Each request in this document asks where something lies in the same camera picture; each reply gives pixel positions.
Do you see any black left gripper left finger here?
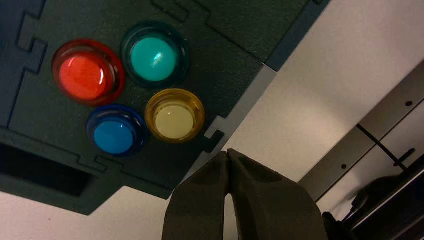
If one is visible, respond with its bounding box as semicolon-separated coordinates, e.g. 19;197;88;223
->
161;150;231;240

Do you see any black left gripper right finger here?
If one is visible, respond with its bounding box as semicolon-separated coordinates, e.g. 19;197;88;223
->
226;148;329;240

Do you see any dark green grey control box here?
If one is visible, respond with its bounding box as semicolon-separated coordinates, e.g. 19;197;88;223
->
0;0;332;216

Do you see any yellow round push button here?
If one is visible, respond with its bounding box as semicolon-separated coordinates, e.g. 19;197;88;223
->
144;88;206;144

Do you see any blue round push button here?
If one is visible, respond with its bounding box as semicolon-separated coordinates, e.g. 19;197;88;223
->
86;103;149;158

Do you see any teal round push button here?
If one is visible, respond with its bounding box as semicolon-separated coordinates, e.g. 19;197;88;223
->
120;21;191;89

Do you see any red round push button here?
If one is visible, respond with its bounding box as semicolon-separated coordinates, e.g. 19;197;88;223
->
51;38;127;108

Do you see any silver aluminium frame rail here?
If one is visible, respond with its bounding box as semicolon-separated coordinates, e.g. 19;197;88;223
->
298;61;424;203

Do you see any thin black cable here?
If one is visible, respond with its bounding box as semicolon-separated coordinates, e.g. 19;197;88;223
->
356;123;417;170

